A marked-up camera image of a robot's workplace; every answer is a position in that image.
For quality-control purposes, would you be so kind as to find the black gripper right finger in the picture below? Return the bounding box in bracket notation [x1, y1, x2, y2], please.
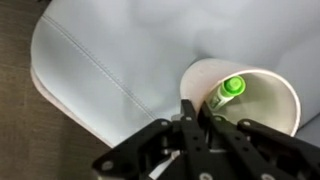
[199, 103, 320, 180]

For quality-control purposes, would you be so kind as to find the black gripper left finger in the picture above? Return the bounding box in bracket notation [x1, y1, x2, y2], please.
[91, 99, 234, 180]

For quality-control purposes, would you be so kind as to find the white ceramic mug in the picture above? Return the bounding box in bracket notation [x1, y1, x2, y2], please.
[179, 58, 302, 138]

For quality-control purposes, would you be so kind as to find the green capped marker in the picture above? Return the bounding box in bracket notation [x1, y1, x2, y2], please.
[209, 75, 247, 113]

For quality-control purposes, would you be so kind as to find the light blue upholstered chair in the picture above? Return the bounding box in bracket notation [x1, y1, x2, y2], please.
[30, 0, 320, 149]

